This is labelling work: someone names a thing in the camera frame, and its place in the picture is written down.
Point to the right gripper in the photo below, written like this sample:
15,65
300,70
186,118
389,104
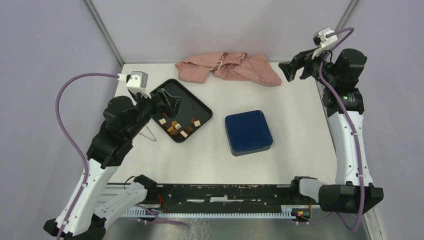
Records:
301,59

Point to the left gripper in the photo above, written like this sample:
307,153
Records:
171,104

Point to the black chocolate tray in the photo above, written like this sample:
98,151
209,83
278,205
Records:
192,109

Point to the blue box lid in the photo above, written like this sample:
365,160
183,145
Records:
244,126

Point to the blue chocolate box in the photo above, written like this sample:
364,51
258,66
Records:
241,148

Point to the pink silicone tongs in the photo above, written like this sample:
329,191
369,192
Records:
148,134

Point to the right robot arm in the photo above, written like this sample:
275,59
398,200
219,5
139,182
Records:
353,191

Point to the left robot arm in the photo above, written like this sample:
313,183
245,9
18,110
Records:
124,118

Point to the white cube chocolate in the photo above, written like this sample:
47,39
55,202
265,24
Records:
162,121

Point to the pink cloth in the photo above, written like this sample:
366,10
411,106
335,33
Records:
237,66

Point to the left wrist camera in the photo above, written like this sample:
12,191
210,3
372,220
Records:
136,84

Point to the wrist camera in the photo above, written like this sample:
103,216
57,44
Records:
323,42
136,84

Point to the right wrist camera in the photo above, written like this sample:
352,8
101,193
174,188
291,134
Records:
323,42

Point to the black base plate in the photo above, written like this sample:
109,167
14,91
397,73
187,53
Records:
225,198

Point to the white cable duct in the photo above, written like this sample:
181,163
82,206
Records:
138,212

